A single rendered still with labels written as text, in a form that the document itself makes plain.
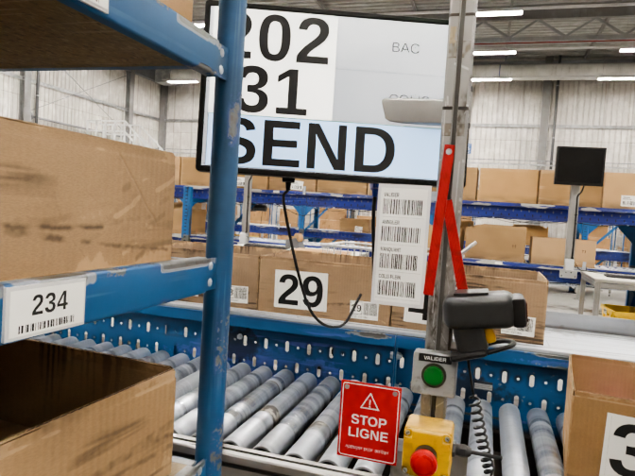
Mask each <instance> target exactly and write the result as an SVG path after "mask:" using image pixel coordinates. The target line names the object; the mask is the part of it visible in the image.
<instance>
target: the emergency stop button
mask: <svg viewBox="0 0 635 476"><path fill-rule="evenodd" d="M410 466H411V468H412V470H413V471H414V472H415V474H417V475H418V476H432V475H433V474H434V473H435V472H436V471H437V469H438V460H437V458H436V456H435V455H434V454H433V453H432V452H430V451H429V450H416V451H415V452H414V453H413V454H412V455H411V457H410Z"/></svg>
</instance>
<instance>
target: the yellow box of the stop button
mask: <svg viewBox="0 0 635 476"><path fill-rule="evenodd" d="M454 430H455V424H454V422H453V421H451V420H447V419H441V418H435V417H429V416H419V415H410V416H409V418H408V420H407V422H406V425H405V427H404V434H403V458H402V471H403V472H404V473H406V474H409V475H414V476H418V475H417V474H415V472H414V471H413V470H412V468H411V466H410V457H411V455H412V454H413V453H414V452H415V451H417V450H428V451H430V452H432V453H433V454H434V455H435V456H436V458H437V460H438V469H437V471H436V472H435V473H434V474H433V475H432V476H449V475H450V470H451V464H452V457H455V456H456V455H457V456H459V457H464V458H465V457H470V456H471V455H472V454H473V455H478V456H483V457H488V458H492V459H496V460H501V461H502V459H503V456H499V455H494V454H489V453H485V452H481V451H476V450H472V448H471V447H469V446H467V445H465V444H456V441H454Z"/></svg>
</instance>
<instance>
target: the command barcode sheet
mask: <svg viewBox="0 0 635 476"><path fill-rule="evenodd" d="M437 197H438V192H432V186H423V185H403V184H384V183H379V190H378V204H377V217H376V231H375V245H374V259H373V273H372V286H371V301H370V303H374V304H383V305H391V306H400V307H408V308H417V309H423V296H424V294H423V289H424V283H425V270H426V257H427V245H428V231H429V219H430V206H431V201H437Z"/></svg>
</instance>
